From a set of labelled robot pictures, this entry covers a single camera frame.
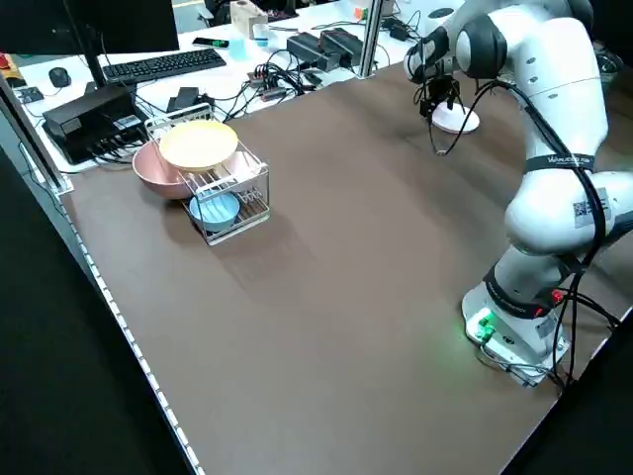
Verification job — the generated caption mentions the black base cable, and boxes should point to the black base cable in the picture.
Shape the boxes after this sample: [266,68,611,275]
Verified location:
[553,289,622,395]

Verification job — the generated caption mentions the black computer monitor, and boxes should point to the black computer monitor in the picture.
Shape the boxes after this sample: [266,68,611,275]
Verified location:
[0,0,180,91]

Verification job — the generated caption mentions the yellow plate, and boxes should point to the yellow plate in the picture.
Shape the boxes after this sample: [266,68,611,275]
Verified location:
[158,121,239,173]

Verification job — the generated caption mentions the aluminium frame post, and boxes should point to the aluminium frame post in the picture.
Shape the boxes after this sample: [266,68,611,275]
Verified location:
[355,0,386,80]
[0,73,75,194]

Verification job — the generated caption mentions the large pink bowl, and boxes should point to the large pink bowl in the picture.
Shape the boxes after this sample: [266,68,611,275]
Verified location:
[132,141,197,201]

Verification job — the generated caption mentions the small light pink plate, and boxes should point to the small light pink plate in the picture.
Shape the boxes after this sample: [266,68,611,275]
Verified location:
[222,150,263,194]

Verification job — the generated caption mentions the grey usb hub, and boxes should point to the grey usb hub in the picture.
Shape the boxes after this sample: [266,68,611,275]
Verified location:
[246,68,288,101]

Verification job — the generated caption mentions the flat black adapter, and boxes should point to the flat black adapter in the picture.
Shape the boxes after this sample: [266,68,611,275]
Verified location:
[166,87,202,113]

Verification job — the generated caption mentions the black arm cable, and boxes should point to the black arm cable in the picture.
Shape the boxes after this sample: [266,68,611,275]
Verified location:
[424,78,622,298]

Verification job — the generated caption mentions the black ribbed power supply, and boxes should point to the black ribbed power supply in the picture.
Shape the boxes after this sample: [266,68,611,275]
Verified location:
[286,32,330,70]
[319,28,362,68]

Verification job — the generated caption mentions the steel cooking pot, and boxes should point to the steel cooking pot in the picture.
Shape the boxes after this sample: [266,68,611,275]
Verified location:
[595,48,625,88]

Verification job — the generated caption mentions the blue bowl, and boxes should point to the blue bowl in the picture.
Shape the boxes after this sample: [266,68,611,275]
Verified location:
[189,192,242,234]

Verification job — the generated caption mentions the black computer box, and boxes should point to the black computer box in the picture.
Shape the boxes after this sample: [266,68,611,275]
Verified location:
[42,86,149,165]

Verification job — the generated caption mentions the black keyboard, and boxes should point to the black keyboard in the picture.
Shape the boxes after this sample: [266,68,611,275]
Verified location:
[101,47,227,85]

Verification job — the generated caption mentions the black desk cable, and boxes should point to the black desk cable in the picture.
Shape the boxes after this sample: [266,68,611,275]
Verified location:
[217,48,322,123]

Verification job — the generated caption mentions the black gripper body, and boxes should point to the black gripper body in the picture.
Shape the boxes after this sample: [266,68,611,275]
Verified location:
[423,73,460,103]

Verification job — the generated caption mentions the silver wire dish rack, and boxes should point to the silver wire dish rack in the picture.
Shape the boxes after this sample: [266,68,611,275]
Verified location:
[144,102,271,247]

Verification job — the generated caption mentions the wooden box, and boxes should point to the wooden box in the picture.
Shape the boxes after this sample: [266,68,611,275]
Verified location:
[229,0,269,34]

